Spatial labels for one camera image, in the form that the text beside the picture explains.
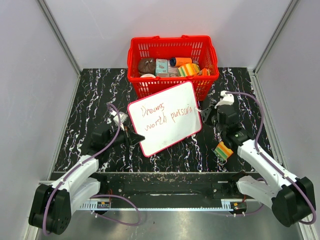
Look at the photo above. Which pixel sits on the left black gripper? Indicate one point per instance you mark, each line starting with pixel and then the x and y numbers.
pixel 130 138

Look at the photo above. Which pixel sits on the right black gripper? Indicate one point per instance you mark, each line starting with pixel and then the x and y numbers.
pixel 207 113

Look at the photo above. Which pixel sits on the pink framed whiteboard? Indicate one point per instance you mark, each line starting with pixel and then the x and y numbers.
pixel 165 118

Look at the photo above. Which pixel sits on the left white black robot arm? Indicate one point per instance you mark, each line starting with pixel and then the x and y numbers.
pixel 54 204

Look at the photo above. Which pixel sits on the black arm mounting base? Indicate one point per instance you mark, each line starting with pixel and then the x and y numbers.
pixel 212 185

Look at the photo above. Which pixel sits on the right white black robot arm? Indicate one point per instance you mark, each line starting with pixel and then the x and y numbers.
pixel 290 198

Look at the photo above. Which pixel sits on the orange snack packet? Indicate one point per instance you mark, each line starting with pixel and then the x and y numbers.
pixel 204 72

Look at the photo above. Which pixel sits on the yellow sponge pack in basket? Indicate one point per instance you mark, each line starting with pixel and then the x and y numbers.
pixel 188 70

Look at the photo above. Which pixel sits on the pink small box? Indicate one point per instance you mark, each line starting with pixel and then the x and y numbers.
pixel 172 71

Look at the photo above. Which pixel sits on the orange blue can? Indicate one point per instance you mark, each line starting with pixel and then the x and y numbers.
pixel 180 61

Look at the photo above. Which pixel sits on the white round lid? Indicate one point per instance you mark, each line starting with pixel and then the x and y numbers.
pixel 147 75

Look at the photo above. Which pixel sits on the teal small box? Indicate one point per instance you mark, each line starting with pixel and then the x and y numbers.
pixel 161 69

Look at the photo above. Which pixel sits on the red plastic shopping basket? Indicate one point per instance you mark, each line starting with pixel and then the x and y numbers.
pixel 197 47

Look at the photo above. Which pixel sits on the brown chocolate muffin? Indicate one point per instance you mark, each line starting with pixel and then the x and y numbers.
pixel 147 66

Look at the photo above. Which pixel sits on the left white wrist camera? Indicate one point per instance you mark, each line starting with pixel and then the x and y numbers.
pixel 119 118

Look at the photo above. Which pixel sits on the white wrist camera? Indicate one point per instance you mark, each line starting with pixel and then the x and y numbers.
pixel 225 99
pixel 119 118

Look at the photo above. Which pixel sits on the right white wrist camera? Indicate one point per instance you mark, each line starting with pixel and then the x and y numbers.
pixel 225 99

